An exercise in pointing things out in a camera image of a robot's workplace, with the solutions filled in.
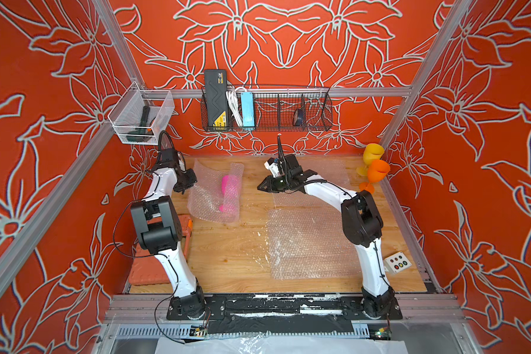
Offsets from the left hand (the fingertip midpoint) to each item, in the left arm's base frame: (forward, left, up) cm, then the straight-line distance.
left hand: (192, 180), depth 97 cm
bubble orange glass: (-21, -51, -10) cm, 56 cm away
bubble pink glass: (-3, -10, -7) cm, 13 cm away
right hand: (-4, -29, +2) cm, 29 cm away
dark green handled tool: (+3, +13, +24) cm, 27 cm away
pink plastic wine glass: (-2, -18, -1) cm, 18 cm away
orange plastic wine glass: (+6, -81, +5) cm, 81 cm away
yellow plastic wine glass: (+18, -82, +5) cm, 84 cm away
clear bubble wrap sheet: (-4, -49, -11) cm, 50 cm away
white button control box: (-28, -84, -7) cm, 89 cm away
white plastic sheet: (-55, -34, -11) cm, 66 cm away
